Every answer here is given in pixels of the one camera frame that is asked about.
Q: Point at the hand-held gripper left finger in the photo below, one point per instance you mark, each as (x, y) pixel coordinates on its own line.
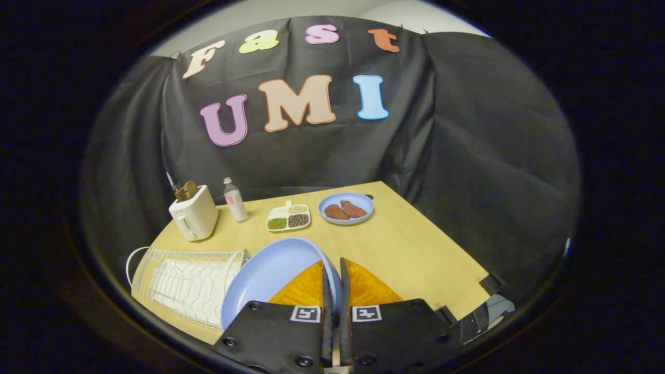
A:
(327, 311)

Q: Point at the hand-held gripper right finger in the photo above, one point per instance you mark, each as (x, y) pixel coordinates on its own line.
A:
(345, 311)

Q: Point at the large light blue plate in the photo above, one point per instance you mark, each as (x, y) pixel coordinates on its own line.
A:
(270, 275)

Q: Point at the white divided dish with beans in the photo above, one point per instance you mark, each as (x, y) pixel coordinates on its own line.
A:
(288, 218)

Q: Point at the small blue plate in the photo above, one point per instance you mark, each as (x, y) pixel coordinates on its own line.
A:
(358, 200)

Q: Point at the brown meat piece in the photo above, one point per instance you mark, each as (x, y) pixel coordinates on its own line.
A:
(336, 212)
(354, 209)

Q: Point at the clear plastic bottle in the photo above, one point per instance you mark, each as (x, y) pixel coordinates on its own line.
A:
(236, 202)

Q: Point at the black table clamp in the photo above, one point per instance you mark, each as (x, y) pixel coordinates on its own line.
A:
(491, 283)

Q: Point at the white toaster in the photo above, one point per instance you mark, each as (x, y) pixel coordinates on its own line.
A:
(197, 215)

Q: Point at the brown toast slices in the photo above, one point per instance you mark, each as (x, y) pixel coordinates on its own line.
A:
(186, 192)

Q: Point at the black backdrop cloth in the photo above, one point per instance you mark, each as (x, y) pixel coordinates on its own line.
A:
(467, 156)

